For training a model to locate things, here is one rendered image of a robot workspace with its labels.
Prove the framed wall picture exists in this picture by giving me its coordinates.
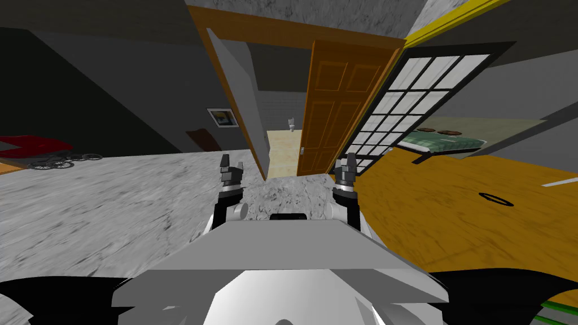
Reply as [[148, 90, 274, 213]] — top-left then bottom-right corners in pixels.
[[207, 108, 240, 129]]

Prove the orange wooden door leaf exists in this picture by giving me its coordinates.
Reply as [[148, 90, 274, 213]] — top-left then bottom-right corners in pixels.
[[296, 39, 406, 177]]

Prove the black ring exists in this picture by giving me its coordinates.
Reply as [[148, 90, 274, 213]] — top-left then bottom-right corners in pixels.
[[478, 192, 515, 208]]

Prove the black bicycle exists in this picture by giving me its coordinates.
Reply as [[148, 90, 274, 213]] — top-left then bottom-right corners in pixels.
[[27, 152, 104, 172]]

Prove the red sofa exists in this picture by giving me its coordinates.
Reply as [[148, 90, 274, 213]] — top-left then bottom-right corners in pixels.
[[0, 135, 74, 160]]

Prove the green bed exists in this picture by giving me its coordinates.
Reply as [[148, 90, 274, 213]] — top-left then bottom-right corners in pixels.
[[396, 128, 488, 164]]

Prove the black framed grid window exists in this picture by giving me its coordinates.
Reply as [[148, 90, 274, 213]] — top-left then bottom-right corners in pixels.
[[336, 41, 517, 178]]

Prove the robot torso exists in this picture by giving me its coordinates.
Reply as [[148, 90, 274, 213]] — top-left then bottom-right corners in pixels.
[[111, 212, 450, 325]]

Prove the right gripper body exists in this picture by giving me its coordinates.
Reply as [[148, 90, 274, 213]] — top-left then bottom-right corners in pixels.
[[334, 165, 358, 186]]

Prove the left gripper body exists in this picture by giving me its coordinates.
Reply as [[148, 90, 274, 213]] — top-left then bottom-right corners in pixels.
[[219, 165, 245, 187]]

